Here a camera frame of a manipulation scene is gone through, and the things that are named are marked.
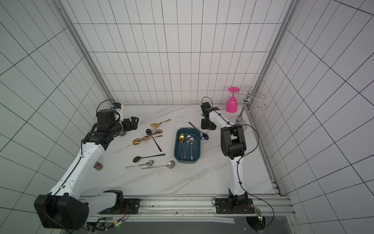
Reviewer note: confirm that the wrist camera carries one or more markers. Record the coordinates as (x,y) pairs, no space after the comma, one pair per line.
(117,106)
(205,106)

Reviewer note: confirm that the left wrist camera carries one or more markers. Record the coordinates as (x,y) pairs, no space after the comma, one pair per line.
(117,106)

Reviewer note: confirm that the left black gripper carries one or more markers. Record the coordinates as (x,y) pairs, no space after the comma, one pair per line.
(134,124)

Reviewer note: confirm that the chrome glass holder stand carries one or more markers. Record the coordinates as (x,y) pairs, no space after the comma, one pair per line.
(250,98)

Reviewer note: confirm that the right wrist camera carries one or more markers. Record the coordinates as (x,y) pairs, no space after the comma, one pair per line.
(205,106)

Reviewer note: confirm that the silver plain spoon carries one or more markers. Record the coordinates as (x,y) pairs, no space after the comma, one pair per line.
(188,138)

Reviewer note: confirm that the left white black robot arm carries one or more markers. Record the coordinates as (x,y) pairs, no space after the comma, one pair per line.
(61,207)

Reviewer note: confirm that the teal plastic storage box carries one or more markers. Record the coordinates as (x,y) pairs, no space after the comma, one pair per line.
(187,152)

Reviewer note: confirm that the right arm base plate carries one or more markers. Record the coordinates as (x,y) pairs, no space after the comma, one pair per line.
(226,207)

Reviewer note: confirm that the rose gold spoon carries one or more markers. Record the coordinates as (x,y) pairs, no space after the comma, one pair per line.
(157,131)

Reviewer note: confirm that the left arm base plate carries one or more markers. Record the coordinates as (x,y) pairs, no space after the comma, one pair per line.
(131,206)

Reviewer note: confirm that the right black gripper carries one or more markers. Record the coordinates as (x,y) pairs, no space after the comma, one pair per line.
(208,124)

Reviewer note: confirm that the small silver spoon front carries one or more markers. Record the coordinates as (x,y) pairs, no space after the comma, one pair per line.
(148,163)

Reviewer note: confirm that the pink upside-down wine glass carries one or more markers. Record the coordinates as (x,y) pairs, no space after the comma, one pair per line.
(232,104)

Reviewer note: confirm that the large silver spoon front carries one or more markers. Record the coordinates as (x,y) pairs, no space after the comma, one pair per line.
(169,165)

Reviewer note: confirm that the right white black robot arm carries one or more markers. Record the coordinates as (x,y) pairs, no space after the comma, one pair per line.
(233,146)

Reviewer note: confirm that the small gold ornate spoon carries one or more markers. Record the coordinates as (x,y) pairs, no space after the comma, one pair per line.
(158,124)

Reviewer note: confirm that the aluminium rail frame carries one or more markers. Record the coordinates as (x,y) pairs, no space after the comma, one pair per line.
(200,208)

